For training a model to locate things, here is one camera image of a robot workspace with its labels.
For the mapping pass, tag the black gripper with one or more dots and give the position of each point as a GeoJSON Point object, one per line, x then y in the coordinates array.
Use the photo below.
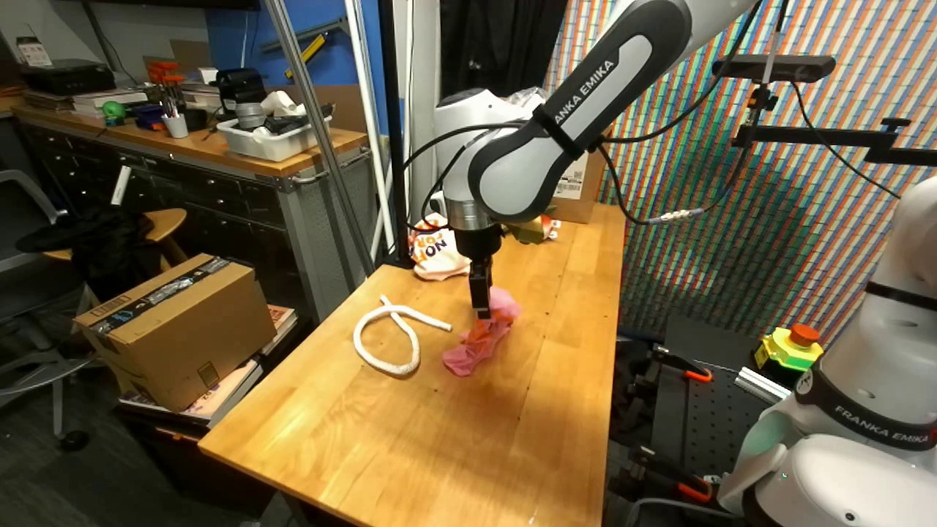
{"type": "Point", "coordinates": [485, 249]}

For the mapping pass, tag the pink shirt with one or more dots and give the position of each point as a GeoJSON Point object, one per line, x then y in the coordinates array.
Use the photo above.
{"type": "Point", "coordinates": [485, 341]}

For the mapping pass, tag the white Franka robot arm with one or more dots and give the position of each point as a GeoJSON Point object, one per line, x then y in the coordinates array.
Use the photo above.
{"type": "Point", "coordinates": [587, 97]}

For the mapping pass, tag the cardboard box with white label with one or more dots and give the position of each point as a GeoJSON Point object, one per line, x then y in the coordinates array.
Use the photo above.
{"type": "Point", "coordinates": [587, 191]}

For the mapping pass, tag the black vertical pole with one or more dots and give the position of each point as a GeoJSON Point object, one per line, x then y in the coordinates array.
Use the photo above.
{"type": "Point", "coordinates": [397, 148]}

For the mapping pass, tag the silver metal tripod pole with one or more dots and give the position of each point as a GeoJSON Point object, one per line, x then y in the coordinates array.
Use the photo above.
{"type": "Point", "coordinates": [312, 119]}

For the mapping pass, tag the black hanging jacket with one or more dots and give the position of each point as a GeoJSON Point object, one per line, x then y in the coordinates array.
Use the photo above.
{"type": "Point", "coordinates": [498, 47]}

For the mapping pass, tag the white plastic bin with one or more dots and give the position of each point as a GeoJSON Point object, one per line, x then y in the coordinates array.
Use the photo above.
{"type": "Point", "coordinates": [268, 137]}

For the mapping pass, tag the wooden top grey workbench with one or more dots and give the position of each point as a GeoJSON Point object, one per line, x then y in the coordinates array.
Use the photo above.
{"type": "Point", "coordinates": [215, 186]}

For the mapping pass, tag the yellow emergency stop button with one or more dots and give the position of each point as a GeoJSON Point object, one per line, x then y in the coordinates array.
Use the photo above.
{"type": "Point", "coordinates": [788, 346]}

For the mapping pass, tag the cardboard box with black tape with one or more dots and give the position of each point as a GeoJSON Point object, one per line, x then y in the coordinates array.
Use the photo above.
{"type": "Point", "coordinates": [170, 331]}

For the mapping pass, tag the white cup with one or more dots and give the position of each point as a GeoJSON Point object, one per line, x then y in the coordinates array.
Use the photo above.
{"type": "Point", "coordinates": [176, 125]}

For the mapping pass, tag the black office chair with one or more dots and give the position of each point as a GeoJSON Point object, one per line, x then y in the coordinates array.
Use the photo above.
{"type": "Point", "coordinates": [103, 245]}

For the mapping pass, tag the black printer case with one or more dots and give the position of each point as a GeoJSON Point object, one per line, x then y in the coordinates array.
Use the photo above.
{"type": "Point", "coordinates": [63, 77]}

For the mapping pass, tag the black stereo camera bar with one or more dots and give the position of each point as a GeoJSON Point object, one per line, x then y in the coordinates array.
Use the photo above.
{"type": "Point", "coordinates": [770, 65]}

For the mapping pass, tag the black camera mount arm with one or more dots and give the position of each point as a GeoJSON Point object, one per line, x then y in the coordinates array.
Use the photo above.
{"type": "Point", "coordinates": [829, 137]}

